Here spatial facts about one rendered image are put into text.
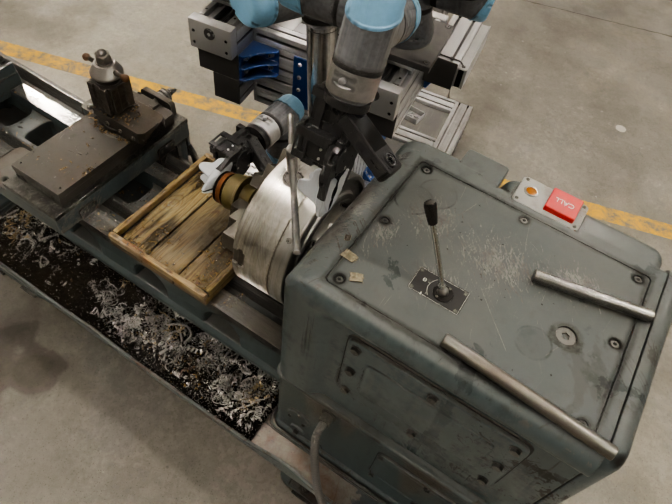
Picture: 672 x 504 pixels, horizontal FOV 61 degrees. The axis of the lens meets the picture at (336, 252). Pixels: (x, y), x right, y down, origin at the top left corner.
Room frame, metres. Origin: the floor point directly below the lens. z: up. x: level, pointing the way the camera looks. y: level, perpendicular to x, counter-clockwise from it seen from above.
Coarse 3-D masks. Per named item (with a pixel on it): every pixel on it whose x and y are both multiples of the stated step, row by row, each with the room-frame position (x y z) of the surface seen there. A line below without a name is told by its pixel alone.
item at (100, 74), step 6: (114, 60) 1.12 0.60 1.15; (96, 66) 1.08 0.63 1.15; (108, 66) 1.09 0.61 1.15; (114, 66) 1.10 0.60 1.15; (120, 66) 1.12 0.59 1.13; (90, 72) 1.08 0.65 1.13; (96, 72) 1.07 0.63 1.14; (102, 72) 1.07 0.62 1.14; (108, 72) 1.08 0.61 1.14; (120, 72) 1.10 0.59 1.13; (96, 78) 1.07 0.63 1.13; (102, 78) 1.07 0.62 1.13; (108, 78) 1.07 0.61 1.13; (114, 78) 1.08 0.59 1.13
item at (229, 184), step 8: (224, 176) 0.84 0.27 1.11; (232, 176) 0.84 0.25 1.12; (240, 176) 0.84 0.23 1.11; (248, 176) 0.84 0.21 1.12; (216, 184) 0.82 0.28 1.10; (224, 184) 0.82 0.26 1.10; (232, 184) 0.82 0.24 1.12; (240, 184) 0.81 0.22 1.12; (248, 184) 0.83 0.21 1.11; (216, 192) 0.81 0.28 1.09; (224, 192) 0.80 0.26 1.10; (232, 192) 0.80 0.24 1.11; (240, 192) 0.81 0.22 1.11; (248, 192) 0.81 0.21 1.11; (216, 200) 0.81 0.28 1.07; (224, 200) 0.79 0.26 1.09; (232, 200) 0.78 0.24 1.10; (248, 200) 0.79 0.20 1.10
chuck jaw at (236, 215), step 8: (240, 200) 0.78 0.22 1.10; (232, 208) 0.76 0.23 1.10; (240, 208) 0.76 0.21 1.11; (232, 216) 0.73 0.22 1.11; (240, 216) 0.74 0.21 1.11; (232, 224) 0.71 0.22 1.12; (224, 232) 0.68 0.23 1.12; (232, 232) 0.69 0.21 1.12; (224, 240) 0.68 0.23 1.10; (232, 240) 0.67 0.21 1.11; (232, 248) 0.67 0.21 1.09; (240, 256) 0.64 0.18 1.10; (240, 264) 0.64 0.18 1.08
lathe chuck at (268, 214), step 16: (272, 176) 0.75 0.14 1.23; (304, 176) 0.76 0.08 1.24; (256, 192) 0.71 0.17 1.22; (272, 192) 0.72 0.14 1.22; (288, 192) 0.72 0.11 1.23; (256, 208) 0.69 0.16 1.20; (272, 208) 0.69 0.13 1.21; (288, 208) 0.69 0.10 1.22; (240, 224) 0.67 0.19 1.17; (256, 224) 0.66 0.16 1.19; (272, 224) 0.66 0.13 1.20; (240, 240) 0.65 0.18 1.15; (256, 240) 0.64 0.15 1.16; (272, 240) 0.64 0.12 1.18; (256, 256) 0.63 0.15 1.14; (272, 256) 0.62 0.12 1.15; (240, 272) 0.63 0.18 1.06; (256, 272) 0.62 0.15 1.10
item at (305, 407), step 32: (288, 384) 0.52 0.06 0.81; (288, 416) 0.52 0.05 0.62; (352, 416) 0.45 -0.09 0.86; (320, 448) 0.47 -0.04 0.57; (352, 448) 0.44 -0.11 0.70; (384, 448) 0.41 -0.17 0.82; (288, 480) 0.51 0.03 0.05; (384, 480) 0.39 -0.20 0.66; (416, 480) 0.37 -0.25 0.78; (448, 480) 0.35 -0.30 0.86
